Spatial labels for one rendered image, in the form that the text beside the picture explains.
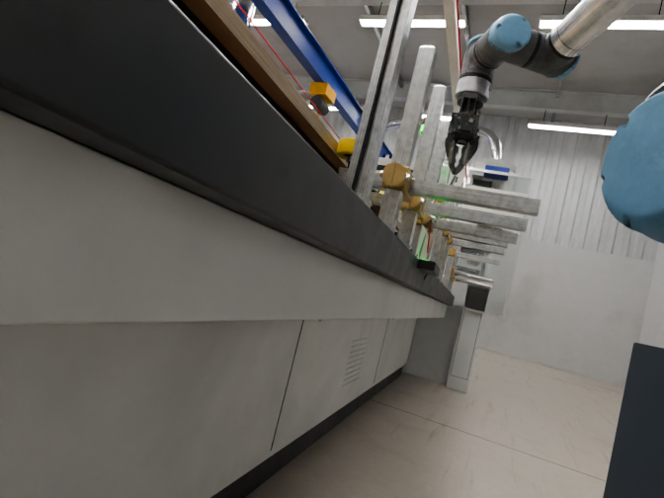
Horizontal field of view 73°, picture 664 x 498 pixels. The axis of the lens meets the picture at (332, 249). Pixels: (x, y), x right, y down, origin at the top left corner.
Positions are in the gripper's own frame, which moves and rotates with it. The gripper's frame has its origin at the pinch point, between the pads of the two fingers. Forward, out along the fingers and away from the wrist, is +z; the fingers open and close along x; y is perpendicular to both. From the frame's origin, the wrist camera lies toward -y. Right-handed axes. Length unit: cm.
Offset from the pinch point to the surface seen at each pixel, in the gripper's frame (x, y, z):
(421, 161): -8.2, 8.9, 1.5
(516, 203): 16.4, 29.7, 13.7
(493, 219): 12.7, 4.7, 12.6
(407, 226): -7.8, 8.9, 19.4
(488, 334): 49, -872, 65
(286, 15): -256, -307, -244
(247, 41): -25, 73, 8
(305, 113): -25, 49, 8
